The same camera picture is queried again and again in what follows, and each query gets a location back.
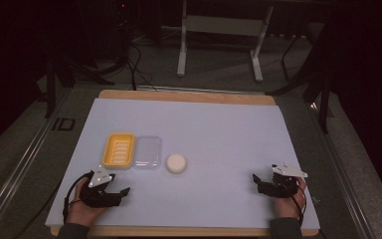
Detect person's left hand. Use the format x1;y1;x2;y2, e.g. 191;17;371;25
66;178;109;227

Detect person's right hand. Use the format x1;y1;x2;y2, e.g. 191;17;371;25
272;176;308;221

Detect pale foam mat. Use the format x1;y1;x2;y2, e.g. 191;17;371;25
45;98;321;231

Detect clear plastic container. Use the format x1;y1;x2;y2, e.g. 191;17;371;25
132;135;163;169

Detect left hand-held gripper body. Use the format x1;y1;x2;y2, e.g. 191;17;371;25
79;165;117;209

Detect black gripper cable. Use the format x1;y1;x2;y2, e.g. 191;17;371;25
62;170;95;224
290;182;308;227

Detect white metal stand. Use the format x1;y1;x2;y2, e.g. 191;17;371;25
176;0;276;83

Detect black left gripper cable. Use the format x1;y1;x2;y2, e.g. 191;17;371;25
62;170;95;224

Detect black floor cables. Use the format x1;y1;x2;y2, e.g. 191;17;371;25
112;33;158;92

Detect black metal stand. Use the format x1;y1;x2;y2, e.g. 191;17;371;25
268;31;334;134

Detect yellow soap dish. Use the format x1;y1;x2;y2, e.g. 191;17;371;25
101;132;136;169

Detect round white soap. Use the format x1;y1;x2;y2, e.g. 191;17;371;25
165;152;188;174

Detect metal floor rail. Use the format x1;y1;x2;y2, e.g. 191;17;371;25
0;87;76;239
306;99;377;239

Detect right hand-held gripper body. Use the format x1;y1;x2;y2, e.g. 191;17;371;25
261;161;308;199

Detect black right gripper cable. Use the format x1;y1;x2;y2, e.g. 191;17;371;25
290;182;308;227

